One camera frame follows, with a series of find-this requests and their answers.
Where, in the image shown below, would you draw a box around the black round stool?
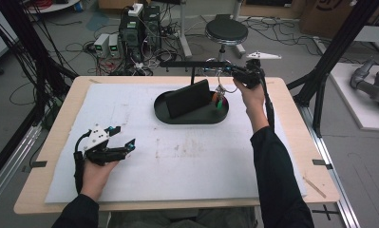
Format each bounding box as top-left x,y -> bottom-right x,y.
204,13 -> 250,77

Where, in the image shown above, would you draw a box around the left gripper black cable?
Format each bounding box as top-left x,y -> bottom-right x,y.
73,130 -> 92,195

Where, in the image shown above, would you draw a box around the black frame post with cables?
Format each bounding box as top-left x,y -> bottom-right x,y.
0,0 -> 79,131

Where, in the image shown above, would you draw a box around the white board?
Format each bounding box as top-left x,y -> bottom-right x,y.
329,62 -> 379,133

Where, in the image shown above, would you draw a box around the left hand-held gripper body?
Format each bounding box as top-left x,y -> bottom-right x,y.
83,123 -> 128,166

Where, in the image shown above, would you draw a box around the cardboard box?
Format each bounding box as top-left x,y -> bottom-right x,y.
298,0 -> 357,40

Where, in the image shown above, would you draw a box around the white round table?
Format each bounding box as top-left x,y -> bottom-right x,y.
25,0 -> 83,14

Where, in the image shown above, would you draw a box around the white power adapter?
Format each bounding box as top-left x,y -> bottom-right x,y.
127,3 -> 144,18

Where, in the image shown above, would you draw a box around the person's left hand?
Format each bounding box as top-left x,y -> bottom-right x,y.
80,158 -> 121,196

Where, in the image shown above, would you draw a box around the black wallet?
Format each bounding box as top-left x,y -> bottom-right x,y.
164,78 -> 214,120

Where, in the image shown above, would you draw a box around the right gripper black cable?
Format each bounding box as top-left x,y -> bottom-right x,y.
258,66 -> 276,133

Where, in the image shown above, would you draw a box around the black oval tray with hanger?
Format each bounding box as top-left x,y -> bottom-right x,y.
153,60 -> 231,125

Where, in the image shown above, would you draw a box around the loose black floor cables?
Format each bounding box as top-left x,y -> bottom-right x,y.
243,16 -> 325,57

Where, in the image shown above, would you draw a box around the person's right hand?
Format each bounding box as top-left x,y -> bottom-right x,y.
233,79 -> 268,114

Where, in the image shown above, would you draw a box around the white table mat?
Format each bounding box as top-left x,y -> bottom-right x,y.
44,83 -> 308,204

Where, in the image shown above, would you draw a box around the black computer tower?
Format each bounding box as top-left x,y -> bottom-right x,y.
118,4 -> 162,63

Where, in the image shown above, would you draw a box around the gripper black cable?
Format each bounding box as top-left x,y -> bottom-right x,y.
73,130 -> 92,195
258,66 -> 276,133

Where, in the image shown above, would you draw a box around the key ring with coloured tags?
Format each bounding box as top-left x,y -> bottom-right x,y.
212,69 -> 239,112

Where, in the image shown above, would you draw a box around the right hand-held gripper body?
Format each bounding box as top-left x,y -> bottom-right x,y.
233,50 -> 283,90

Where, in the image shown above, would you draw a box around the grey bench power supply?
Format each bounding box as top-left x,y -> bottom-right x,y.
108,33 -> 122,59
93,32 -> 111,59

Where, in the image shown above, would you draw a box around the white metal stand leg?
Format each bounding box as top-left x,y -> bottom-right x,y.
177,0 -> 194,60

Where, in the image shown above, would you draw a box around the person's legs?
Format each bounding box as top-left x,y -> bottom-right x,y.
108,206 -> 261,228

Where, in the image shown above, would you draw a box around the tangled cables by computer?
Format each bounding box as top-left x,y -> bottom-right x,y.
63,9 -> 186,77

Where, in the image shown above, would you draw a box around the aluminium rail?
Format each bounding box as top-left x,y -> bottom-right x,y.
298,104 -> 362,228
0,123 -> 43,212

